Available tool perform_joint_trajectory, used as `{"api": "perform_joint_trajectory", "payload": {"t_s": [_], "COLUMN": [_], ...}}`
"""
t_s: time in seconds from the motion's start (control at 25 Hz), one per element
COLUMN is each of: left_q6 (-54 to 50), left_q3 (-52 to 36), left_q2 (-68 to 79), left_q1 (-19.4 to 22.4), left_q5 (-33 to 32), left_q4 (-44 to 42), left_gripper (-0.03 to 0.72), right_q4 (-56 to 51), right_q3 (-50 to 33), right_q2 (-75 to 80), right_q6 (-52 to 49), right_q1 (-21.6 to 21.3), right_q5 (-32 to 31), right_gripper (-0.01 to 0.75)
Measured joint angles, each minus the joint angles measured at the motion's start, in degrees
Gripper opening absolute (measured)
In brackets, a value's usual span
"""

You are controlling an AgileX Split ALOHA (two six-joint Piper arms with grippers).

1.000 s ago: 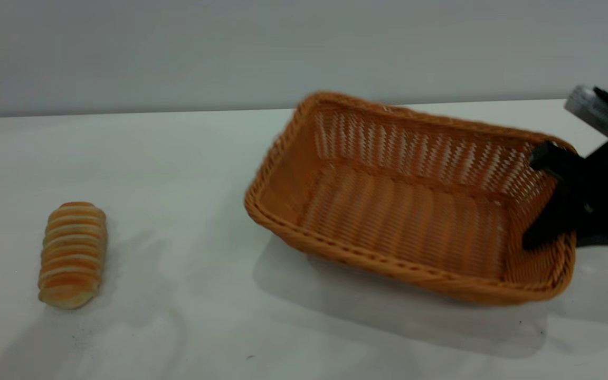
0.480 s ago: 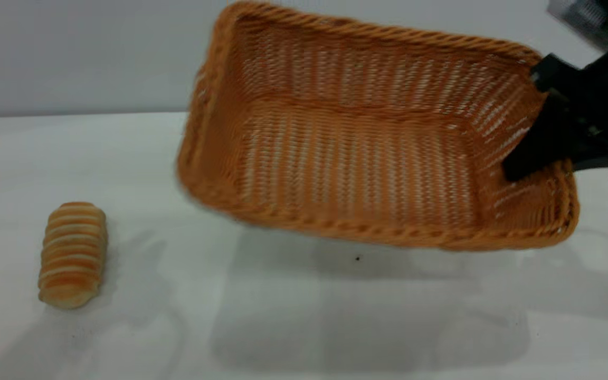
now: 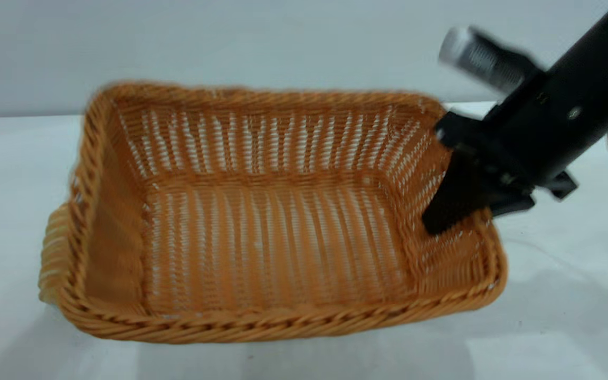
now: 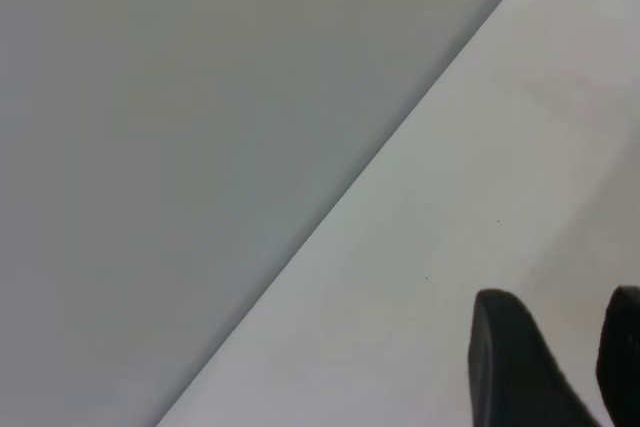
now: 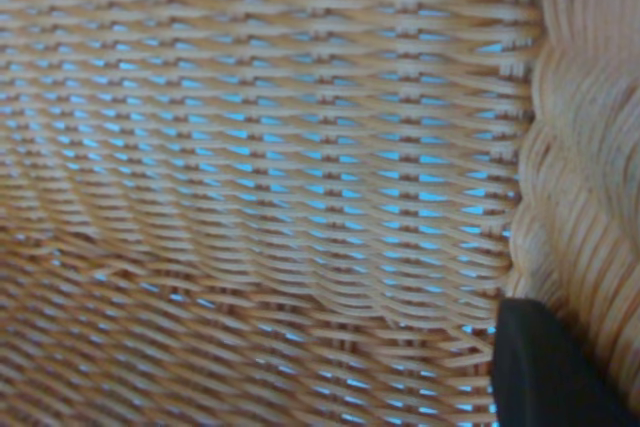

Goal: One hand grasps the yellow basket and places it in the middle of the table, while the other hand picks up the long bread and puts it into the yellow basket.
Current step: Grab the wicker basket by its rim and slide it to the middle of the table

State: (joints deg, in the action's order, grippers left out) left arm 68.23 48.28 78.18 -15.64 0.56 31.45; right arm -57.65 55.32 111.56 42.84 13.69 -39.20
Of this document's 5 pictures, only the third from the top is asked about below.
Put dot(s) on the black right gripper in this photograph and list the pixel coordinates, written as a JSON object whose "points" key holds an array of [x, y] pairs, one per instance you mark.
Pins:
{"points": [[536, 137]]}

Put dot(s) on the orange woven wicker basket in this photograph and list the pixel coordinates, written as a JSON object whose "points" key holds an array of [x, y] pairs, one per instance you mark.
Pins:
{"points": [[272, 248]]}

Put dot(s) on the striped long bread roll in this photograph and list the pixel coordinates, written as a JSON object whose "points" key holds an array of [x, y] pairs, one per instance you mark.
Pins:
{"points": [[53, 248]]}

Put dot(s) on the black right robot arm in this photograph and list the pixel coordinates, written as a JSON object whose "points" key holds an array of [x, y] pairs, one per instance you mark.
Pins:
{"points": [[607, 58]]}

